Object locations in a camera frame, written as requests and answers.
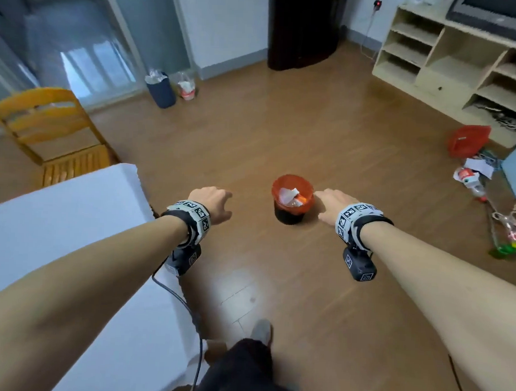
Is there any left marker wrist band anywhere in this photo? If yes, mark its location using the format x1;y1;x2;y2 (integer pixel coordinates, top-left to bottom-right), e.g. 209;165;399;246
159;198;213;248

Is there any person's grey shoe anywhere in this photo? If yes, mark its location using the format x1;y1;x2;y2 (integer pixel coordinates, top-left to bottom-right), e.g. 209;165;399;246
249;318;275;349

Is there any red white crumpled wrapper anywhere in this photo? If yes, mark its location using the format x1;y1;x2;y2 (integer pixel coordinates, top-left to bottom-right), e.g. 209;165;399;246
452;166;482;189

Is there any clear bag with rope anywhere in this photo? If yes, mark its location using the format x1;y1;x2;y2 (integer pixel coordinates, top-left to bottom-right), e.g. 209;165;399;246
486;202;516;270

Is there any black tall cabinet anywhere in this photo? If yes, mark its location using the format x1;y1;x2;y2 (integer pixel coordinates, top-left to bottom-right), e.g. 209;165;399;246
266;0;349;74

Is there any person's left hand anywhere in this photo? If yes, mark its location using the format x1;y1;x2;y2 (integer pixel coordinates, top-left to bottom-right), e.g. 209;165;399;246
186;185;234;226

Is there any red plastic bag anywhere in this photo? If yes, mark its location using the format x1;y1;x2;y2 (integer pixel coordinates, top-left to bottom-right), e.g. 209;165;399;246
446;123;492;161

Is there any person's black trouser leg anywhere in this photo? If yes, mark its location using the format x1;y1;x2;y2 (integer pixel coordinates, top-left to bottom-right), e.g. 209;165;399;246
189;336;321;391

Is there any person's right hand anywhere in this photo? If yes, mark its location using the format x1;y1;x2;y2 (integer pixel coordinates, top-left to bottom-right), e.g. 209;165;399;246
312;188;361;228

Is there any thin black adapter cable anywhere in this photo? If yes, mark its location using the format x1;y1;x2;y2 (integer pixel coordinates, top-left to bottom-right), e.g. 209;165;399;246
358;10;379;63

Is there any crumpled white paper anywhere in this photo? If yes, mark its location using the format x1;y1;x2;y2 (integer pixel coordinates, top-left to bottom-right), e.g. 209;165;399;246
278;187;302;207

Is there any black bin with red bag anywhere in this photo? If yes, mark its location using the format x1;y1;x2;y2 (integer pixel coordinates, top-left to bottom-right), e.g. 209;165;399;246
270;173;316;227

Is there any white paper sheet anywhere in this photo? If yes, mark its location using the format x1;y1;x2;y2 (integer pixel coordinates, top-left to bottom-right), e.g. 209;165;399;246
463;157;496;180

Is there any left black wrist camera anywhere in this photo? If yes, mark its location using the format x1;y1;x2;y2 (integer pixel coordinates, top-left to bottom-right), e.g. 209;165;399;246
164;242;203;279

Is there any right marker wrist band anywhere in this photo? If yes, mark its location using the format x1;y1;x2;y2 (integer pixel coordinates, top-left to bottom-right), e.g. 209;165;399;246
334;200;395;253

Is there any person's left forearm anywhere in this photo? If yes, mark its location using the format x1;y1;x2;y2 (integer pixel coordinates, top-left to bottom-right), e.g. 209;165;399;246
0;208;190;391

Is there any green plastic scrap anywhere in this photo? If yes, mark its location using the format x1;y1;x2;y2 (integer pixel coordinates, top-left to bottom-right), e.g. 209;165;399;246
488;242;516;261

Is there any person's right forearm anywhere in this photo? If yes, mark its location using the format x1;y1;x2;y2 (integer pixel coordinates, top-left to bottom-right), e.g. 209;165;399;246
354;221;516;391

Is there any grey television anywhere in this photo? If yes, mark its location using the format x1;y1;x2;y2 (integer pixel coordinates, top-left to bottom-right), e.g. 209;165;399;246
444;0;516;48

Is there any dark blue waste bin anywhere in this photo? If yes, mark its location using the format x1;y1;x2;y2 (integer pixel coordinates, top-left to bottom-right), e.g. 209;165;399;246
143;70;179;110

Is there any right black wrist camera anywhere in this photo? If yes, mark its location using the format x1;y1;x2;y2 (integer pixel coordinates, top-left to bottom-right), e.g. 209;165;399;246
342;246;379;283

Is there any black right camera cable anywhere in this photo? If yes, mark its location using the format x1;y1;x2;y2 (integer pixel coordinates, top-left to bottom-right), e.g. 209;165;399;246
446;354;474;391

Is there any clear plastic rubbish bag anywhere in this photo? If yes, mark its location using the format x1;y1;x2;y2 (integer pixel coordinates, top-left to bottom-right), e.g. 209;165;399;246
175;71;198;102

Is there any black left camera cable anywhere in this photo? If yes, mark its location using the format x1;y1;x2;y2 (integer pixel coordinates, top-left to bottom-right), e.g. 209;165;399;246
147;257;208;391

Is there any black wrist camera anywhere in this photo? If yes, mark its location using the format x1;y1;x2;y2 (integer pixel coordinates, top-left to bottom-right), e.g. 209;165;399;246
342;246;379;283
164;242;203;279

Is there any yellow wooden chair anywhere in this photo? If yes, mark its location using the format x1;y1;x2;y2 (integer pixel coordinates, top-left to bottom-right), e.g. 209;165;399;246
0;85;123;192

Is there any white table cover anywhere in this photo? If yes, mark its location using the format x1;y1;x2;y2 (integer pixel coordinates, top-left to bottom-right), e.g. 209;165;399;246
0;157;217;391

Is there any black camera cable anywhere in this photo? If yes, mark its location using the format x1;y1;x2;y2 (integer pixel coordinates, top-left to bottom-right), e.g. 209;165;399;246
446;354;474;391
147;257;208;391

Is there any cream wooden shelf unit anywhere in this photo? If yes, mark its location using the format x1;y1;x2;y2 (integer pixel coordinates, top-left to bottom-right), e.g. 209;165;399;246
369;1;516;149

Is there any glass sliding door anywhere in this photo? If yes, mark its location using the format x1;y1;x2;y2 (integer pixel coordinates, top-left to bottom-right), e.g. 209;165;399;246
0;0;150;114

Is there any marker wrist band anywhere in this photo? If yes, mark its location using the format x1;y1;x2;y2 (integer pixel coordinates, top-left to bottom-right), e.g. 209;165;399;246
159;198;213;248
334;200;395;253

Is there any tangle of black cables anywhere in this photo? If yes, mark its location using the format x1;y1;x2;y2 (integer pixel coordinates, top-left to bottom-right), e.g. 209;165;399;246
471;99;516;131

